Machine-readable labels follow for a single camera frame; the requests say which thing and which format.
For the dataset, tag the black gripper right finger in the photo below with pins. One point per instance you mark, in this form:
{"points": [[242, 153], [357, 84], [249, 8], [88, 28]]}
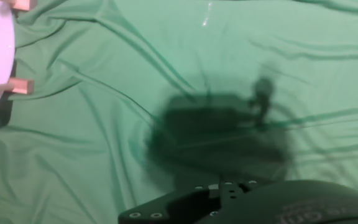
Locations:
{"points": [[249, 185]]}

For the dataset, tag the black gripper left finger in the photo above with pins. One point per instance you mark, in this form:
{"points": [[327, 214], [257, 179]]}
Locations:
{"points": [[172, 205]]}

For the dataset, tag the wooden peg dish rack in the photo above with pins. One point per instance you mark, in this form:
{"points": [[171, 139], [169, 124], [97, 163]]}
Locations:
{"points": [[22, 86]]}

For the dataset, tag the green cloth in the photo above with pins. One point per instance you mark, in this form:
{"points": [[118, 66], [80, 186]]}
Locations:
{"points": [[73, 155]]}

